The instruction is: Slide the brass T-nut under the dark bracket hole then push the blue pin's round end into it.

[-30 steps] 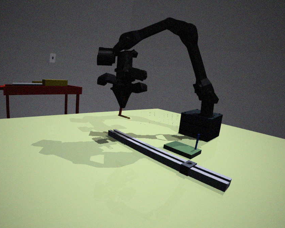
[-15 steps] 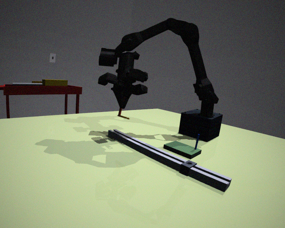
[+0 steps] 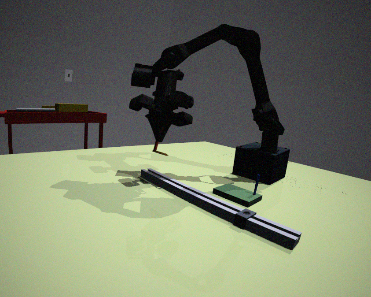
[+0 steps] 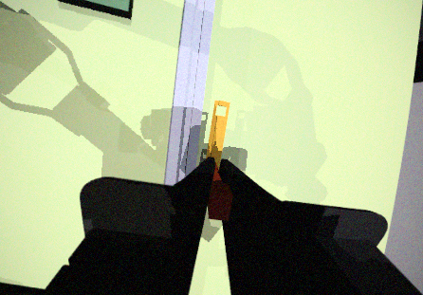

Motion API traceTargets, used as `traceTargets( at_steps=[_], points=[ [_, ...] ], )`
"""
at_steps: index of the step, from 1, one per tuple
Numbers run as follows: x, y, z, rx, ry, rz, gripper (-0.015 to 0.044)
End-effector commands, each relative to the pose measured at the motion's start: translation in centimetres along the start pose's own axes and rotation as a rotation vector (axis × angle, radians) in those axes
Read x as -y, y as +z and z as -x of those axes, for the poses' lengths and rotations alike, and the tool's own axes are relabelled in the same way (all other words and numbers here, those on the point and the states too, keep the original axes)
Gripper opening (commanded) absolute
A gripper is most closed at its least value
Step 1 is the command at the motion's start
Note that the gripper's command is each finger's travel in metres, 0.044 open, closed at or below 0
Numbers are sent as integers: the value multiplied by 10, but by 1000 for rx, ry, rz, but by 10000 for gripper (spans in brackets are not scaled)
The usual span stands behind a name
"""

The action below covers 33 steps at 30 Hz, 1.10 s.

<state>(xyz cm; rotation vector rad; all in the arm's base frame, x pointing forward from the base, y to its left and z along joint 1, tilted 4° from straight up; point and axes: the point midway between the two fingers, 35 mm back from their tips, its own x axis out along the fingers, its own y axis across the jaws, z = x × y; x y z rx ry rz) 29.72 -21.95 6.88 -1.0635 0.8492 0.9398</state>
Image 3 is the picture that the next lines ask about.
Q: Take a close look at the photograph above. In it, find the grey slotted metal rail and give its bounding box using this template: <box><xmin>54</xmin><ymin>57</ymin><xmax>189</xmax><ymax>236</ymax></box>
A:
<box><xmin>141</xmin><ymin>168</ymin><xmax>302</xmax><ymax>250</ymax></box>

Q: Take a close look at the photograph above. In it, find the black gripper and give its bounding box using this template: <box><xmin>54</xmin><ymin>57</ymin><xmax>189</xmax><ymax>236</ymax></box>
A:
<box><xmin>129</xmin><ymin>85</ymin><xmax>193</xmax><ymax>142</ymax></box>

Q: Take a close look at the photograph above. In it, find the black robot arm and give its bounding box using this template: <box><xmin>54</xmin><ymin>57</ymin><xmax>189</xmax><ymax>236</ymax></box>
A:
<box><xmin>131</xmin><ymin>24</ymin><xmax>285</xmax><ymax>153</ymax></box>

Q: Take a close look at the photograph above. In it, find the green rectangular tray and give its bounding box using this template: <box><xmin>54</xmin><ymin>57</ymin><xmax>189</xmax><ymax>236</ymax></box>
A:
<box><xmin>213</xmin><ymin>184</ymin><xmax>262</xmax><ymax>207</ymax></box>

